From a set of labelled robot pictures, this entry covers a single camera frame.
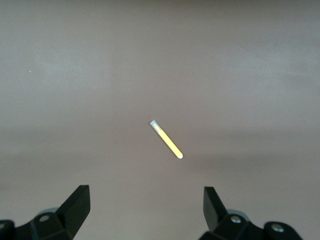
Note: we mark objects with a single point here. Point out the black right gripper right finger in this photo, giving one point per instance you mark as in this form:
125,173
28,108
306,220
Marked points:
225,220

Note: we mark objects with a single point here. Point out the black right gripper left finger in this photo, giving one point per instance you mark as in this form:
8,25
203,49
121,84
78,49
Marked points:
62,217

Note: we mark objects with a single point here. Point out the yellow highlighter pen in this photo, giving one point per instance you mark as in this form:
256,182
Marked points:
167,140

